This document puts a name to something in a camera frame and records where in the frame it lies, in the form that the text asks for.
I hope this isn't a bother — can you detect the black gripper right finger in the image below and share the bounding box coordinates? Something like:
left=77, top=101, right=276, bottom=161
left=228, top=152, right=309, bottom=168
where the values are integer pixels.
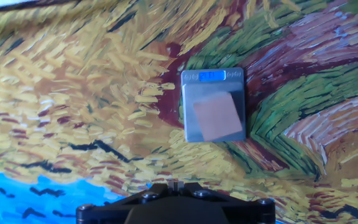
left=176, top=181, right=277, bottom=224

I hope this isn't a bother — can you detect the painted blue yellow cloth mat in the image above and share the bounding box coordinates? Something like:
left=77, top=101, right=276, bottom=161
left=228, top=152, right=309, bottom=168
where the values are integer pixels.
left=0, top=0, right=358, bottom=224

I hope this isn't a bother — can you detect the wooden cube block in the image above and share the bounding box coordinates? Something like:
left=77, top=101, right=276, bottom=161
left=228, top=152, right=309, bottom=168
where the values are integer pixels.
left=193, top=91, right=244, bottom=142

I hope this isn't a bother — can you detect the silver digital pocket scale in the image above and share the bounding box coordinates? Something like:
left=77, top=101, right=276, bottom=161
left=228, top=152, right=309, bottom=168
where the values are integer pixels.
left=180, top=67, right=247, bottom=144

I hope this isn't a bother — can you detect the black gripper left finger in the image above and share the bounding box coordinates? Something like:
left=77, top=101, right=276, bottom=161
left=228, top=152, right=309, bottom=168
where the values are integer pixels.
left=75, top=181, right=178, bottom=224

